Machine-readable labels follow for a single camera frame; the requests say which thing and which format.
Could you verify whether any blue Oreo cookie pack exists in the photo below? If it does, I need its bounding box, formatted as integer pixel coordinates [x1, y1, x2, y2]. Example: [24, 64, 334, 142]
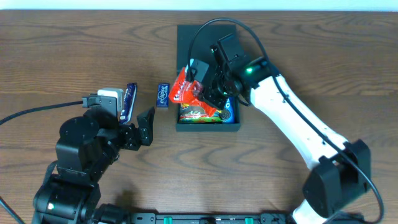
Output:
[219, 97, 234, 124]

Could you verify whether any blue Eclipse mints tin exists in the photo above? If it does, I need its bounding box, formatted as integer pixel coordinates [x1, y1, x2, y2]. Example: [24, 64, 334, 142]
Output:
[156, 83, 170, 108]

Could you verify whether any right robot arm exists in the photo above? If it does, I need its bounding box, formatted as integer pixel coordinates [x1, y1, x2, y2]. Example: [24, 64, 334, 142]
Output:
[203, 34, 371, 223]

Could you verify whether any Cadbury Dairy Milk bar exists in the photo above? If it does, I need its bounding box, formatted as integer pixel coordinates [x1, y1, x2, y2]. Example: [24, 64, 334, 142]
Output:
[119, 83, 137, 124]

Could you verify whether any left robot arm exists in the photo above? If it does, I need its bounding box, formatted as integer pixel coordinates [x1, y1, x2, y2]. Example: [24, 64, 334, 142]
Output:
[32, 106, 155, 223]

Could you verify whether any Haribo gummy worms bag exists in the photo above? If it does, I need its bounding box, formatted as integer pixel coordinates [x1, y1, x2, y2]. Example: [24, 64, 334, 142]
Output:
[178, 103, 222, 124]

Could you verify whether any red snack bag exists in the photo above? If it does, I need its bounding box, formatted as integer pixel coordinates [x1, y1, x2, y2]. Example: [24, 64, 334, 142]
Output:
[169, 66, 217, 116]

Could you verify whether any black gift box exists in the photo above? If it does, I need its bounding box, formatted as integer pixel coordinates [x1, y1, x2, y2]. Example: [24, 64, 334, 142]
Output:
[175, 24, 241, 132]

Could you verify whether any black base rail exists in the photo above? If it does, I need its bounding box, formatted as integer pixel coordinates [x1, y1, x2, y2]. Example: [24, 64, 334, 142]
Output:
[93, 212, 296, 224]

